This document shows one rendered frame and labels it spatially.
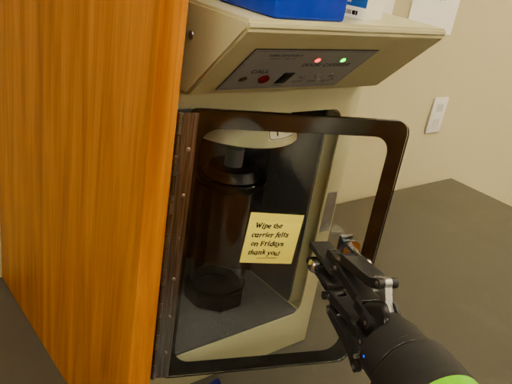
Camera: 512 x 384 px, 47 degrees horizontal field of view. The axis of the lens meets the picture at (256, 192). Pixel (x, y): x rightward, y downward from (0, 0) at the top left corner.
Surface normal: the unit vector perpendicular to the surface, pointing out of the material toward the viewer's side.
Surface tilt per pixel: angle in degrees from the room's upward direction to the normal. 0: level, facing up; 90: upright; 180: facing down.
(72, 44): 90
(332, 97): 90
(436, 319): 0
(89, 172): 90
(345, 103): 90
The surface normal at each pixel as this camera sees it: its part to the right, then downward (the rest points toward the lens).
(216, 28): -0.78, 0.14
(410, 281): 0.15, -0.90
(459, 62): 0.61, 0.40
